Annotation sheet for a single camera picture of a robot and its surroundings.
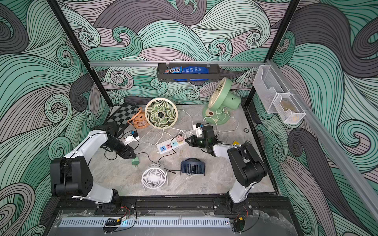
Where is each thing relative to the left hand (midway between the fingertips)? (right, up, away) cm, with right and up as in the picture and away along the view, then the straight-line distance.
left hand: (131, 153), depth 83 cm
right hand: (+32, +6, +9) cm, 34 cm away
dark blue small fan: (+36, -7, -2) cm, 36 cm away
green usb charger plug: (+2, -6, +3) cm, 7 cm away
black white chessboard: (-18, +23, +28) cm, 40 cm away
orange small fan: (-2, +18, +21) cm, 28 cm away
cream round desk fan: (+15, +23, +15) cm, 31 cm away
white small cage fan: (+16, -10, -8) cm, 20 cm away
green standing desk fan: (+54, +32, +4) cm, 63 cm away
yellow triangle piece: (+66, +3, +15) cm, 68 cm away
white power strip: (+21, +2, +12) cm, 24 cm away
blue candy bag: (+33, +51, +10) cm, 62 cm away
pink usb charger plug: (+28, +7, +10) cm, 30 cm away
